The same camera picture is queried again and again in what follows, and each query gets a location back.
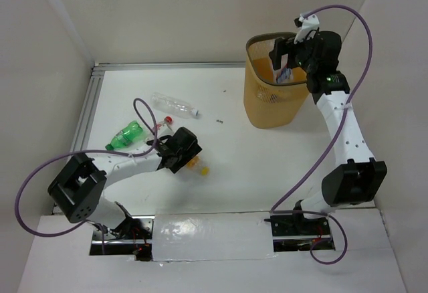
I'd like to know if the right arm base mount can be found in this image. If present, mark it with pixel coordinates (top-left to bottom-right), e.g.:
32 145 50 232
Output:
263 213 335 252

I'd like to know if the clear bottle orange label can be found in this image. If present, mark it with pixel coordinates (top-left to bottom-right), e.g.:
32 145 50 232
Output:
186 156 210 176

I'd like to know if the orange mesh waste bin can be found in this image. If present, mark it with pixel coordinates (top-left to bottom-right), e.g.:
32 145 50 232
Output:
243 32 309 129

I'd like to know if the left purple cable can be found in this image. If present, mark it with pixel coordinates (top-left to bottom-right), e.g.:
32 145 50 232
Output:
13 97 160 239

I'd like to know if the aluminium frame rail left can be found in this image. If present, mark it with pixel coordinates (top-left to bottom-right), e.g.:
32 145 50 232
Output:
70 66 105 152

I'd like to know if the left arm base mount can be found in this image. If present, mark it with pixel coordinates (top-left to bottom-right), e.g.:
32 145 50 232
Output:
89 215 155 262

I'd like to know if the clear bottle white cap far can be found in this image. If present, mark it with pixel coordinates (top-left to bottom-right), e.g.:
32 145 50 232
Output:
150 92 199 118

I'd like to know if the purple cable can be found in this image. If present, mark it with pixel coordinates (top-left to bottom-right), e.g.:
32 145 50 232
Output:
13 97 160 239
270 4 374 266

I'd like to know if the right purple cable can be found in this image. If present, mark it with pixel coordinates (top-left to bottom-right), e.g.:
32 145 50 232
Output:
270 4 374 266

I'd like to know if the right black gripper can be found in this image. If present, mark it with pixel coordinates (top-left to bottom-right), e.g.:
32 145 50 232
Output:
270 31 319 74

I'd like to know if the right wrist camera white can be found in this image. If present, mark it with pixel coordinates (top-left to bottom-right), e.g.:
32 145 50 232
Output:
294 14 320 44

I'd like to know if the aluminium frame rail back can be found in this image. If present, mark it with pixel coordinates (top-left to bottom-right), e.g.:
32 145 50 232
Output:
92 62 246 72

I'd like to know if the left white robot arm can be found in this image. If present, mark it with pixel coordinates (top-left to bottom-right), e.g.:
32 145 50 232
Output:
47 127 202 239

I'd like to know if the aluminium frame rail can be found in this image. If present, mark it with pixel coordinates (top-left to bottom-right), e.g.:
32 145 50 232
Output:
70 66 105 152
92 62 246 72

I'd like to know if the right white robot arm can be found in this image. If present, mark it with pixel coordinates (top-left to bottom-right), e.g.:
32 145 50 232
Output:
269 30 387 234

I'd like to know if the clear bottle red label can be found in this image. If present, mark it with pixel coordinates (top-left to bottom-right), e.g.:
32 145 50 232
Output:
144 116 174 144

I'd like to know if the clear bottle red-blue label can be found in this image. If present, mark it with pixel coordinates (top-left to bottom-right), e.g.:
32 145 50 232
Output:
273 54 293 85

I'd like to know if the green plastic bottle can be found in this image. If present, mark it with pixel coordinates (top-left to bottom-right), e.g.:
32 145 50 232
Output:
105 120 146 151

